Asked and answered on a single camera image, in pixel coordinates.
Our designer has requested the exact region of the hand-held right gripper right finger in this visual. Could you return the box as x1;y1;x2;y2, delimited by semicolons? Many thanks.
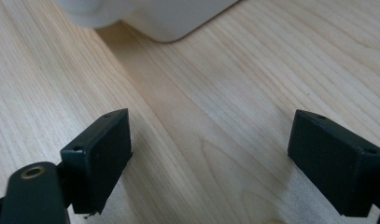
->
287;108;380;218

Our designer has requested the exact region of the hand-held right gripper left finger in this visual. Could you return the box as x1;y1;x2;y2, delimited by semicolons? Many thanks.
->
60;107;134;217

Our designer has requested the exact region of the white container box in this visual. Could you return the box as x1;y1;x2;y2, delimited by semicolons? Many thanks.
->
120;0;243;44

